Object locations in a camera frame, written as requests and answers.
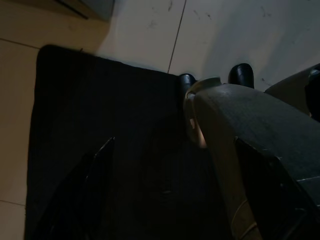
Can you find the black floor mat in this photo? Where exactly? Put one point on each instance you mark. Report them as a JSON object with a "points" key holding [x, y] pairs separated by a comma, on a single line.
{"points": [[100, 100]]}

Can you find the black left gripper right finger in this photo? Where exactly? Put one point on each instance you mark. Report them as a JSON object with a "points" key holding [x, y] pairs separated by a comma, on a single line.
{"points": [[275, 192]]}

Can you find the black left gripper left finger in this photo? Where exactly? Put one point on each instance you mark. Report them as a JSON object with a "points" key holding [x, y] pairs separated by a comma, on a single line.
{"points": [[80, 192]]}

